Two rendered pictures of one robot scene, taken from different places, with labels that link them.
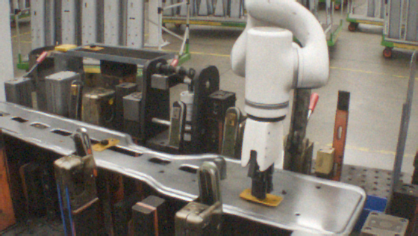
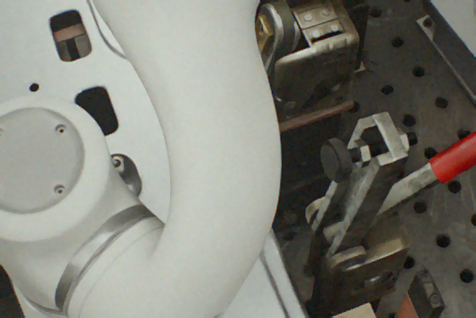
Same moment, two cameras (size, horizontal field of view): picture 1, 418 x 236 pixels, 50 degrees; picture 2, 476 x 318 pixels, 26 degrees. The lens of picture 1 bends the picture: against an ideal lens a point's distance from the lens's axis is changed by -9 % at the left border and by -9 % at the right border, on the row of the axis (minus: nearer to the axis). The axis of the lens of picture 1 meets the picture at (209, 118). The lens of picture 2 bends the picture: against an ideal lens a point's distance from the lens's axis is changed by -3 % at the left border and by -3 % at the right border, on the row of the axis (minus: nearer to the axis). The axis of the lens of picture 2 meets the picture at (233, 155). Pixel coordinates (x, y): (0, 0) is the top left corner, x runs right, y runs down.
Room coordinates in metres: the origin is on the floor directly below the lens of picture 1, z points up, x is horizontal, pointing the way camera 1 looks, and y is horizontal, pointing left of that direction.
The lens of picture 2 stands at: (0.77, -0.34, 1.83)
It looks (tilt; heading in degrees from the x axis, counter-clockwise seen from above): 65 degrees down; 42
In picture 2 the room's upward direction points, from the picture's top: 3 degrees counter-clockwise
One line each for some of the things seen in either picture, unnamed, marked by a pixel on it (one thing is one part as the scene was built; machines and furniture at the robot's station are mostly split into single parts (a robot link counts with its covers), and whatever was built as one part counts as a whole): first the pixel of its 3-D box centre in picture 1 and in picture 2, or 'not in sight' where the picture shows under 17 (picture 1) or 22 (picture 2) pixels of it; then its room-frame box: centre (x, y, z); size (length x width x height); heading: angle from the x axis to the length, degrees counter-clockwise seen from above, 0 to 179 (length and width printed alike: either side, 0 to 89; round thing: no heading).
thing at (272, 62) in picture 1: (270, 63); (55, 212); (0.87, -0.11, 1.28); 0.09 x 0.08 x 0.13; 87
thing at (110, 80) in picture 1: (120, 119); not in sight; (1.55, 0.30, 0.92); 0.10 x 0.08 x 0.45; 60
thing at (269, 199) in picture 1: (260, 195); not in sight; (0.87, -0.11, 1.01); 0.08 x 0.04 x 0.01; 60
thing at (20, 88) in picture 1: (22, 126); not in sight; (1.58, 0.70, 0.88); 0.11 x 0.10 x 0.36; 150
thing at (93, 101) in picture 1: (101, 150); not in sight; (1.36, 0.33, 0.89); 0.13 x 0.11 x 0.38; 150
